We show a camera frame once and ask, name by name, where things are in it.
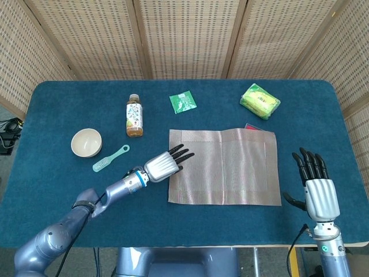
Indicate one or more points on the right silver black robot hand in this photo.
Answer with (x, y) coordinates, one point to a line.
(321, 199)

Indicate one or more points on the tea bottle with printed label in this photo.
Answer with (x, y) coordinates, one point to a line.
(134, 115)

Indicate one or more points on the cream white bowl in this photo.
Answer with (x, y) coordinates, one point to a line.
(86, 142)

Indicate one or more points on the beige woven placemat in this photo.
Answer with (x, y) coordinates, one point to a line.
(230, 173)

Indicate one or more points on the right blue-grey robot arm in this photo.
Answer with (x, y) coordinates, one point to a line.
(331, 254)

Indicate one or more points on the blue-grey robot torso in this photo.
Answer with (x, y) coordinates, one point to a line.
(173, 264)

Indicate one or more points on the woven wooden folding screen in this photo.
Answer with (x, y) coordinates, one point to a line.
(187, 37)

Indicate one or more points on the mint green scrub brush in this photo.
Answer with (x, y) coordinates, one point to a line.
(101, 166)

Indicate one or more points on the red pad in clear case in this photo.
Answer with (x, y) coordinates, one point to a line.
(250, 126)

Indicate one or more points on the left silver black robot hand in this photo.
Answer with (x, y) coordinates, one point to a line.
(160, 168)

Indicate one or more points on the green yellow tissue pack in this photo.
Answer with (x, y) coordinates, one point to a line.
(259, 101)

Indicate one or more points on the metal table leg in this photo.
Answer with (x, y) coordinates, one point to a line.
(255, 259)

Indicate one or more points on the green foil sachet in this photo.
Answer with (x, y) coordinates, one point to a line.
(183, 102)

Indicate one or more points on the dark teal table cloth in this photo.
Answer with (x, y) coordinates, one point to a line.
(144, 219)

